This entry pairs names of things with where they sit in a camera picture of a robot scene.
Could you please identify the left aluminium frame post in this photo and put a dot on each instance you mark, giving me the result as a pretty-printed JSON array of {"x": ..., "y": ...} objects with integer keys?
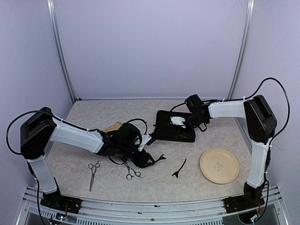
[{"x": 59, "y": 49}]

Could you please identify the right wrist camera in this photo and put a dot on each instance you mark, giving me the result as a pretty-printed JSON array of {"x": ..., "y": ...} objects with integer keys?
[{"x": 178, "y": 121}]

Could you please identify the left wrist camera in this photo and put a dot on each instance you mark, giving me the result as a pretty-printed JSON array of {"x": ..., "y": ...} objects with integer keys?
[{"x": 144, "y": 140}]

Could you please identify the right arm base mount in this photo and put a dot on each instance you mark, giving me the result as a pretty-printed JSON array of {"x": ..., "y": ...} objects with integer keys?
[{"x": 251, "y": 197}]

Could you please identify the silver scissors left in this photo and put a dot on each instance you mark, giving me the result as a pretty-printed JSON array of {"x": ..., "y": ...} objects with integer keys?
[{"x": 93, "y": 168}]

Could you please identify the right aluminium frame post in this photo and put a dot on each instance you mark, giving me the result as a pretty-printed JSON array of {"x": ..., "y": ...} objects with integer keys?
[{"x": 243, "y": 47}]

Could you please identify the front aluminium rail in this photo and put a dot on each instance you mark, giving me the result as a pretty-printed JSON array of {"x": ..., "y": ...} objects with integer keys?
[{"x": 203, "y": 212}]

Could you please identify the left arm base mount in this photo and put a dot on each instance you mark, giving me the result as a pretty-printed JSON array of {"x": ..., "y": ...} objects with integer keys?
[{"x": 61, "y": 202}]

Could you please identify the aluminium frame post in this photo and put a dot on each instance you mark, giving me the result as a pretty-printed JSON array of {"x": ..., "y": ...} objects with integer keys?
[
  {"x": 243, "y": 47},
  {"x": 59, "y": 49}
]

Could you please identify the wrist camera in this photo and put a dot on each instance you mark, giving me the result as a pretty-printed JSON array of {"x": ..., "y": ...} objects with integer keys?
[
  {"x": 178, "y": 121},
  {"x": 144, "y": 140}
]

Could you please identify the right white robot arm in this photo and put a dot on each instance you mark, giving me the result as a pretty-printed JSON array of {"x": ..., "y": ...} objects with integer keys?
[{"x": 261, "y": 126}]

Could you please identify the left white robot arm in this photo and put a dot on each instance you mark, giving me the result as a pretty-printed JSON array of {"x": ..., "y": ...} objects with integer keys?
[{"x": 44, "y": 127}]

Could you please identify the silver thinning scissors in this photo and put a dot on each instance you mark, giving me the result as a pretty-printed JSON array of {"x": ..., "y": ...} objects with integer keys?
[{"x": 131, "y": 172}]

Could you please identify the beige round plate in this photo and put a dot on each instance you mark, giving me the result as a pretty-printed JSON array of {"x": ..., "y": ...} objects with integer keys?
[{"x": 219, "y": 166}]

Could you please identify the black zippered tool case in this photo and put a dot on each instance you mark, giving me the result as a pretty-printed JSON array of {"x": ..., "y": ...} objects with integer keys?
[{"x": 166, "y": 131}]

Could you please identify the woven bamboo tray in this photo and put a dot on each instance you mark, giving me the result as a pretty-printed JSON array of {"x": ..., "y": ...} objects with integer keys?
[{"x": 113, "y": 127}]

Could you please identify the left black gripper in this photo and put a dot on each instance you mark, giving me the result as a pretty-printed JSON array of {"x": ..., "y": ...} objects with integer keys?
[{"x": 148, "y": 156}]

